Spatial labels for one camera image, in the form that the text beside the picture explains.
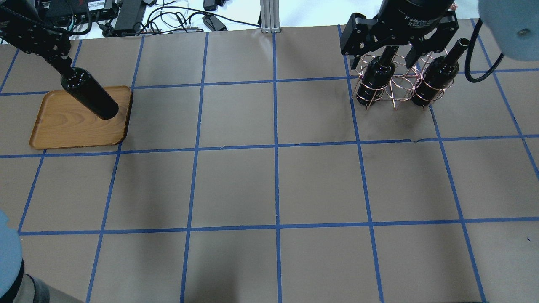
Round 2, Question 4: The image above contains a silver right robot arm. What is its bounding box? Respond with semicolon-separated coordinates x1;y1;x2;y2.
339;0;539;68

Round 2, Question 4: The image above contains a black power adapter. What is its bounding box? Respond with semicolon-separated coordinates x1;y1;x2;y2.
113;0;146;36

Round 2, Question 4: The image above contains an aluminium frame post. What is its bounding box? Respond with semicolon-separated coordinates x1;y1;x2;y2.
260;0;282;33

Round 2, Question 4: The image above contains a dark glass wine bottle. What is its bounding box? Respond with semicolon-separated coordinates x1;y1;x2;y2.
60;67;119;120

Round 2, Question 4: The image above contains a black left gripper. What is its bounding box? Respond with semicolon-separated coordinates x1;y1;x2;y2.
0;0;76;78

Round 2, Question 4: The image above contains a copper wire bottle basket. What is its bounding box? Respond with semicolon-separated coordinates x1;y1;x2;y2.
353;50;454;110

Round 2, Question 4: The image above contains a wooden tray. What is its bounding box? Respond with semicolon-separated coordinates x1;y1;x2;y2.
29;85;133;149

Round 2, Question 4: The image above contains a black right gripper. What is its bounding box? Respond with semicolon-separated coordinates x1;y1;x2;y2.
340;0;459;70

